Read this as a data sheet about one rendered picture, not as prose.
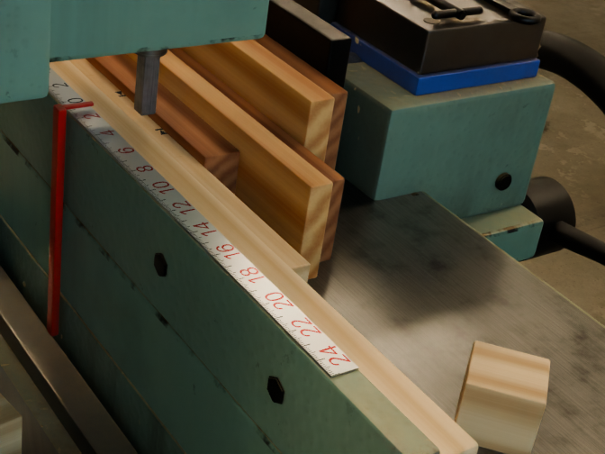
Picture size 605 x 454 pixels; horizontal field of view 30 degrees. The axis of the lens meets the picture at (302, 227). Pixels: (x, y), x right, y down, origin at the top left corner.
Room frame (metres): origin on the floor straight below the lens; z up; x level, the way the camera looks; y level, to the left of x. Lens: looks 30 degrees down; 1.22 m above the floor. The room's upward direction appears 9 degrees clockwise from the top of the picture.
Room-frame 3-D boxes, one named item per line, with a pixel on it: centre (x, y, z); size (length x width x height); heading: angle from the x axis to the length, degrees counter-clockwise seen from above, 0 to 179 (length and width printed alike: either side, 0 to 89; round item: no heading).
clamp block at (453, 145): (0.68, -0.05, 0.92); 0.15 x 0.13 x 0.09; 39
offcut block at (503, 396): (0.40, -0.10, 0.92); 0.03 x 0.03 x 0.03; 80
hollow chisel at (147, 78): (0.56, 0.09, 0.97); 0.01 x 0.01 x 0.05; 39
